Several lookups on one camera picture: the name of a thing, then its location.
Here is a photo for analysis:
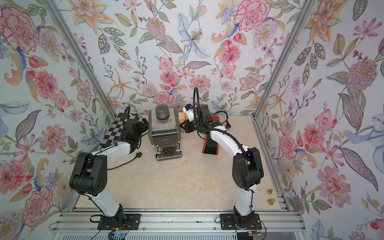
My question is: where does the orange blue patterned cloth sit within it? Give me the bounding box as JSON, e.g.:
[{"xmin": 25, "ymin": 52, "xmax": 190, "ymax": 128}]
[{"xmin": 179, "ymin": 113, "xmax": 189, "ymax": 125}]

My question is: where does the silver grey coffee machine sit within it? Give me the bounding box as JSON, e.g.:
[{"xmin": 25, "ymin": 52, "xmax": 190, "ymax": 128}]
[{"xmin": 149, "ymin": 105, "xmax": 182, "ymax": 161}]

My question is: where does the red capsule coffee machine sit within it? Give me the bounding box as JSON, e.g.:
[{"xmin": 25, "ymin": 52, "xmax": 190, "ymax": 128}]
[{"xmin": 202, "ymin": 114, "xmax": 221, "ymax": 156}]

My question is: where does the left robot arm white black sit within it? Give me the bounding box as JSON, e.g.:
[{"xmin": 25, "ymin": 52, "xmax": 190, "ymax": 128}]
[{"xmin": 69, "ymin": 106, "xmax": 149, "ymax": 231}]

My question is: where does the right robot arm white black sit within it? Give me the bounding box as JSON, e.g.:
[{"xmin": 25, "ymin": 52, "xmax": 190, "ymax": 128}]
[{"xmin": 183, "ymin": 87, "xmax": 265, "ymax": 232}]

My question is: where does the black white chessboard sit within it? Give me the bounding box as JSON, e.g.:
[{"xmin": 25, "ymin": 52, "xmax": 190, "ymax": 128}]
[{"xmin": 100, "ymin": 113, "xmax": 127, "ymax": 148}]

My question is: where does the brass knob lower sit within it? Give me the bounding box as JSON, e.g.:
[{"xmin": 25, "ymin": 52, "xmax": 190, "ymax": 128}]
[{"xmin": 268, "ymin": 198, "xmax": 276, "ymax": 205}]

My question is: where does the black coffee machine cable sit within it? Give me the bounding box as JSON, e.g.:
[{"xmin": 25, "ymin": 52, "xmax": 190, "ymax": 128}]
[{"xmin": 106, "ymin": 151, "xmax": 143, "ymax": 172}]

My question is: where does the black power cord with plug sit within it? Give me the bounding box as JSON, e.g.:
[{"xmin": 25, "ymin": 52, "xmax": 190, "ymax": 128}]
[{"xmin": 214, "ymin": 110, "xmax": 232, "ymax": 131}]

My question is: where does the left aluminium corner post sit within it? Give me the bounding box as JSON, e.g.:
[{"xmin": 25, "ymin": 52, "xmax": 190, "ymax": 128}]
[{"xmin": 43, "ymin": 0, "xmax": 116, "ymax": 117}]

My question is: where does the aluminium corner post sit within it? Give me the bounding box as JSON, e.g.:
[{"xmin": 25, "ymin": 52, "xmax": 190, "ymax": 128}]
[
  {"xmin": 43, "ymin": 0, "xmax": 116, "ymax": 117},
  {"xmin": 253, "ymin": 0, "xmax": 316, "ymax": 119}
]

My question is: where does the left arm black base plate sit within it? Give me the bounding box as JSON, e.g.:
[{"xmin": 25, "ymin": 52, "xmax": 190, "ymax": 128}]
[{"xmin": 97, "ymin": 214, "xmax": 141, "ymax": 231}]

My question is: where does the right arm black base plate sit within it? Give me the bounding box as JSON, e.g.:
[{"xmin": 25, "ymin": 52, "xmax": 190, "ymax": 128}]
[{"xmin": 219, "ymin": 213, "xmax": 263, "ymax": 231}]

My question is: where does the aluminium rail frame front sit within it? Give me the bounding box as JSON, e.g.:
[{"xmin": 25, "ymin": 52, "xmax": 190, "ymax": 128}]
[{"xmin": 49, "ymin": 196, "xmax": 309, "ymax": 240}]

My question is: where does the right aluminium corner post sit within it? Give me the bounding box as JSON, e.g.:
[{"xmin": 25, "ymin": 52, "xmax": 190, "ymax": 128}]
[{"xmin": 253, "ymin": 0, "xmax": 316, "ymax": 119}]

